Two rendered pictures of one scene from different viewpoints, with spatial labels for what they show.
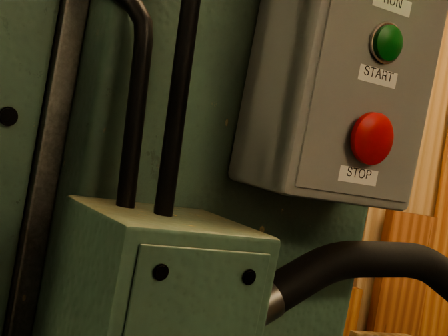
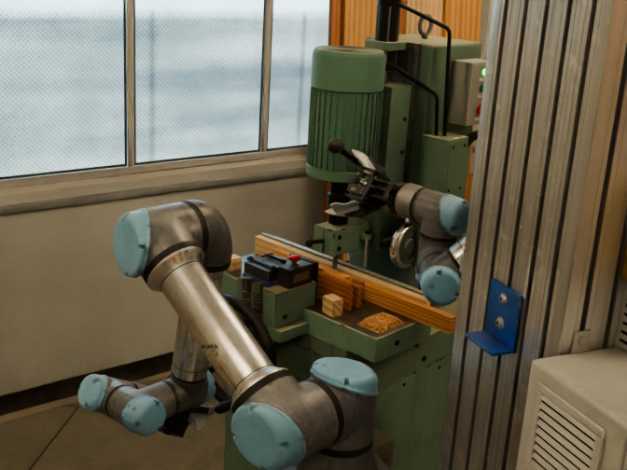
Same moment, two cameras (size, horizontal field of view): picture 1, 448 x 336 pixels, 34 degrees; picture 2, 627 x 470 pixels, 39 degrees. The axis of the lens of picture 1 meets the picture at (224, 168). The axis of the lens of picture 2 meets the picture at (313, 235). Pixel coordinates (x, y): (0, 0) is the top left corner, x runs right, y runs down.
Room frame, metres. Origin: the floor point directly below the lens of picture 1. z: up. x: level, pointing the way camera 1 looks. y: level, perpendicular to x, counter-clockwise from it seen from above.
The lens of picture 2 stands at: (-1.65, 0.84, 1.72)
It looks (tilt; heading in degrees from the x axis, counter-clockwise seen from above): 18 degrees down; 346
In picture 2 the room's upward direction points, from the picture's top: 3 degrees clockwise
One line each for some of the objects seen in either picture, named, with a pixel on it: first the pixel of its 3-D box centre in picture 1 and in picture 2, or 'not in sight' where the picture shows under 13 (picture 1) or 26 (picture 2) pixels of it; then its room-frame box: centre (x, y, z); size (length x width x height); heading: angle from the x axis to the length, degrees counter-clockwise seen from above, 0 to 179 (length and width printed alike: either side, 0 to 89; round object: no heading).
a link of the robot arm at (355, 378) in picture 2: not in sight; (340, 399); (-0.35, 0.46, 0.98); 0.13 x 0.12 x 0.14; 123
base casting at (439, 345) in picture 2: not in sight; (360, 324); (0.45, 0.18, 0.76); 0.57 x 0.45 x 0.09; 123
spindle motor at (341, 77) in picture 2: not in sight; (345, 114); (0.39, 0.28, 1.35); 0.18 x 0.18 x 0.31
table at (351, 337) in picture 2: not in sight; (299, 304); (0.34, 0.38, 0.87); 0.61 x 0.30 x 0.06; 33
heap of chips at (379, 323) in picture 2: not in sight; (381, 319); (0.14, 0.23, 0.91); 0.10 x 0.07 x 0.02; 123
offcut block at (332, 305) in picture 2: not in sight; (332, 305); (0.21, 0.33, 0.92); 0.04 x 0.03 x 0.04; 23
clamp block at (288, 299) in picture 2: not in sight; (275, 296); (0.29, 0.45, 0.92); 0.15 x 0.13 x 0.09; 33
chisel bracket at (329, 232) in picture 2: not in sight; (341, 238); (0.40, 0.27, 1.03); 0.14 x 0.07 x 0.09; 123
